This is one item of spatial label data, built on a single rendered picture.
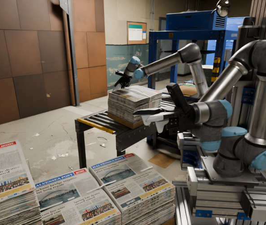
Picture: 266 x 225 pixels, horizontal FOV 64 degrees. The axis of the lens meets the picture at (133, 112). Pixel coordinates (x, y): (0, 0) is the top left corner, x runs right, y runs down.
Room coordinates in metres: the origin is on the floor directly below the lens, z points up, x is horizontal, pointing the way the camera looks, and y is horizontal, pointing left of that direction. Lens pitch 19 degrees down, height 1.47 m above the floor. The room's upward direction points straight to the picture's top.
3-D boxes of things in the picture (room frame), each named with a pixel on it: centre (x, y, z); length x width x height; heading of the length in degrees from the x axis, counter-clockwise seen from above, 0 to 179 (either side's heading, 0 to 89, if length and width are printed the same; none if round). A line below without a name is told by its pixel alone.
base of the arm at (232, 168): (0.97, -0.50, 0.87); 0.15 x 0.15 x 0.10
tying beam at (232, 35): (2.85, -0.78, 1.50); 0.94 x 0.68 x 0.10; 50
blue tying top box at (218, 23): (2.85, -0.78, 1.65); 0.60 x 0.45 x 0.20; 50
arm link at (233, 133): (0.96, -0.50, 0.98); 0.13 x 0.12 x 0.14; 21
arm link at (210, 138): (0.76, -0.30, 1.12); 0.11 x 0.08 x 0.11; 21
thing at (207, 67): (3.29, -1.15, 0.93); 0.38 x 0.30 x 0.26; 140
